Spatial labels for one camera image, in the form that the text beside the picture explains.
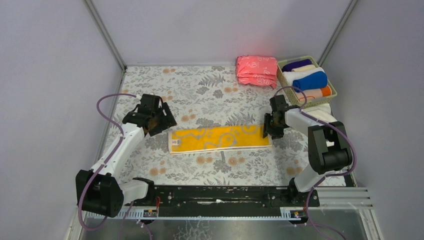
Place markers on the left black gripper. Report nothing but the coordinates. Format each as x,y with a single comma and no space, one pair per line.
158,120

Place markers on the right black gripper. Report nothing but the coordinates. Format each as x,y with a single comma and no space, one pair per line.
273,123

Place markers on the yellow white towel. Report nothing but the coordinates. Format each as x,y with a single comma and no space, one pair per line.
213,139

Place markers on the orange cartoon towel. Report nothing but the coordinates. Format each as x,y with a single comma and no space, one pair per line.
314,94

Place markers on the blue towel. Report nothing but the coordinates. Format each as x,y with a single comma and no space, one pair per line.
316,80

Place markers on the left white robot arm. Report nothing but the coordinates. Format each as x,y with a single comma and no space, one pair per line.
98,190

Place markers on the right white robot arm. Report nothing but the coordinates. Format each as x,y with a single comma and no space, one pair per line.
329,149

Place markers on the white rolled towel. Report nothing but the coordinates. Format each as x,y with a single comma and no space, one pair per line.
290,76

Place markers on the cream crumpled towel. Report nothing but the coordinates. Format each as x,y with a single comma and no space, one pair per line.
322,112

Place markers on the pink folded towel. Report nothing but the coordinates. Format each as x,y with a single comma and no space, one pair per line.
257,70

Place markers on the purple rolled towel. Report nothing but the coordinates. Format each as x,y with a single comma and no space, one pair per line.
296,64

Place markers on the floral tablecloth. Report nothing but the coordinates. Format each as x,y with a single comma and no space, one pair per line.
202,97

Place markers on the cream rolled towel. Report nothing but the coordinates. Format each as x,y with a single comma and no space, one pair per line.
304,68

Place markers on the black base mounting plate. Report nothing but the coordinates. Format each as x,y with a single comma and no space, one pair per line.
226,201

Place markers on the aluminium frame rail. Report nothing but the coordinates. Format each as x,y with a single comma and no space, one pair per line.
330,198

